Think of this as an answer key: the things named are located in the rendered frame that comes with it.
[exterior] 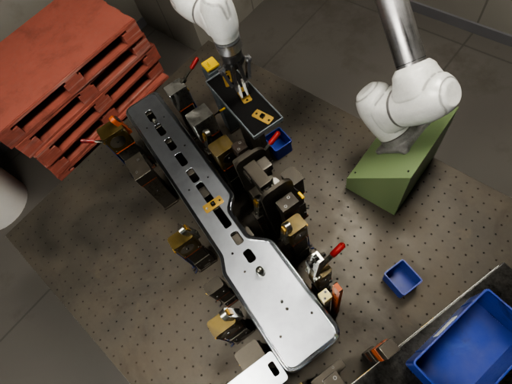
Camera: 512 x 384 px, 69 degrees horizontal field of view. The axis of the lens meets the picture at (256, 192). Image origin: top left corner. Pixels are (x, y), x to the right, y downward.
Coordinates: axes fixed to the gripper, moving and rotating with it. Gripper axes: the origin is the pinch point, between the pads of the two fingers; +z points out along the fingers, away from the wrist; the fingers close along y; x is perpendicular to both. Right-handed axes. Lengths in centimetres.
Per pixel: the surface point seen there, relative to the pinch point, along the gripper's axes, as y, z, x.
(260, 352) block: 38, 22, 86
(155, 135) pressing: 41.6, 20.0, -16.3
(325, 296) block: 10, 14, 81
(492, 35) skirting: -203, 117, -43
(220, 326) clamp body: 45, 16, 74
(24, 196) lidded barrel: 169, 116, -105
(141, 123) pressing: 45, 20, -27
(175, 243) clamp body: 49, 16, 39
